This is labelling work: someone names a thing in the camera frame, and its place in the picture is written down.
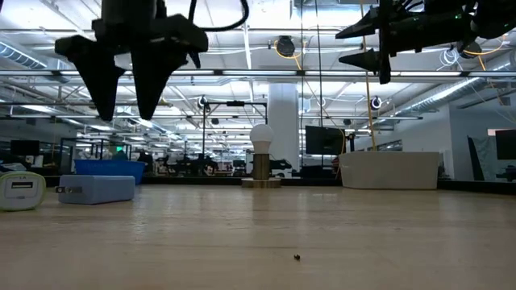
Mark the silver ventilation duct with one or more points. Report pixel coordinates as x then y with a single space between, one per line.
447 93

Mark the white bulb lamp brass stand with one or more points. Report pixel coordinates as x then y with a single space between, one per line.
261 137

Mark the black gantry frame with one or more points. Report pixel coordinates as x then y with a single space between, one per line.
235 103

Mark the long ceiling light strip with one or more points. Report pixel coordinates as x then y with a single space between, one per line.
258 73

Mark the green white wall charger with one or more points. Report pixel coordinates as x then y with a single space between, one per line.
22 197

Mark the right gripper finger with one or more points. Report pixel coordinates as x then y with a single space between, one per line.
364 26
369 60

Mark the black aluminium table frame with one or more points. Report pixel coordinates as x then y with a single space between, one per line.
193 180

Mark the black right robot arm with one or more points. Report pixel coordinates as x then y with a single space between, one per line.
496 16

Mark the blue plastic bin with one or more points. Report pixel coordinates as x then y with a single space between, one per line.
109 167

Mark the light grey plastic bin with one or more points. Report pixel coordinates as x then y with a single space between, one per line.
391 169

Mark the white round pillar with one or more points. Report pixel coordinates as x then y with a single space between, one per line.
284 113

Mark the black monitor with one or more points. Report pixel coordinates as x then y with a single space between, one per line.
324 139
506 145
25 147

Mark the person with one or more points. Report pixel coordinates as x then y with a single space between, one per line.
119 155

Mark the light blue wall charger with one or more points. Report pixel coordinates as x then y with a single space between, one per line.
101 189

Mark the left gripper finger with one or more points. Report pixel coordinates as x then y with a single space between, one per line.
155 72
96 72

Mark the black leaning board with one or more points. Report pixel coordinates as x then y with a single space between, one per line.
475 161

